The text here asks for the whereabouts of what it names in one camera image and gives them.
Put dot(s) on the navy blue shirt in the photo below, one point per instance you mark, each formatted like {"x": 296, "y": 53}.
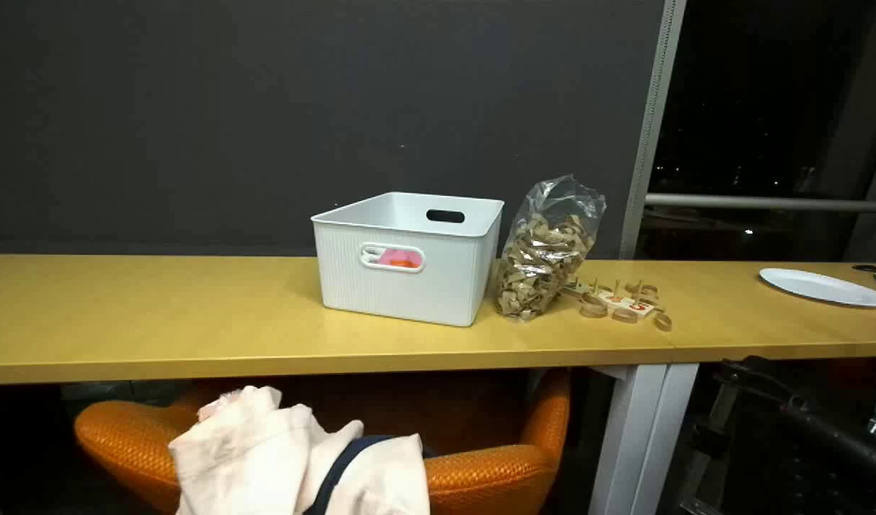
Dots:
{"x": 337, "y": 473}

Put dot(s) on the white plastic basket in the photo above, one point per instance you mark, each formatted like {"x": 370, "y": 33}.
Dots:
{"x": 360, "y": 295}

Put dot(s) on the tan rubber band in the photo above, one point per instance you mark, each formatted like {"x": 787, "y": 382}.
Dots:
{"x": 624, "y": 319}
{"x": 594, "y": 312}
{"x": 645, "y": 288}
{"x": 657, "y": 319}

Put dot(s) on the orange mesh chair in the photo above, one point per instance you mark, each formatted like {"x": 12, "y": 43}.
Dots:
{"x": 485, "y": 475}

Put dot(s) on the white table leg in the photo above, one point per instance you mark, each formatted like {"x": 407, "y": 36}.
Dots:
{"x": 628, "y": 440}

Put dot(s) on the white plate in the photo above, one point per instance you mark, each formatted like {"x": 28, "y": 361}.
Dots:
{"x": 818, "y": 288}

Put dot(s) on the black tripod stand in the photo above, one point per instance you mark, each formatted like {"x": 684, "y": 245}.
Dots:
{"x": 791, "y": 430}

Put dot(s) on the grey window post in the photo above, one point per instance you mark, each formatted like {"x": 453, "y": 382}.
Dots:
{"x": 654, "y": 115}

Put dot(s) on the grey window rail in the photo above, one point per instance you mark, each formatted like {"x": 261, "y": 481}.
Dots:
{"x": 770, "y": 202}

